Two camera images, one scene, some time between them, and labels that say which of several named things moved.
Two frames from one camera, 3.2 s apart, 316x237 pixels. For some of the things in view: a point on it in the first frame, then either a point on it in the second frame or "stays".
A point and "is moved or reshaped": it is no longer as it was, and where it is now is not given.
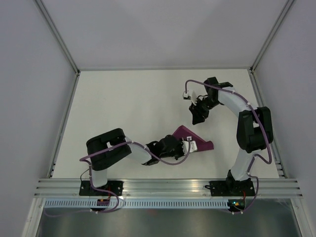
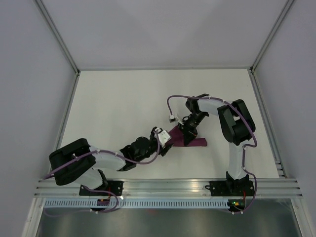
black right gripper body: x=207 y=103 → x=190 y=125
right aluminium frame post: x=287 y=6 stays
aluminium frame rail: x=163 y=188 stays
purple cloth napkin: x=182 y=132 is moved or reshaped
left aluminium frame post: x=58 y=36 stays
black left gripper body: x=177 y=152 → x=153 y=147
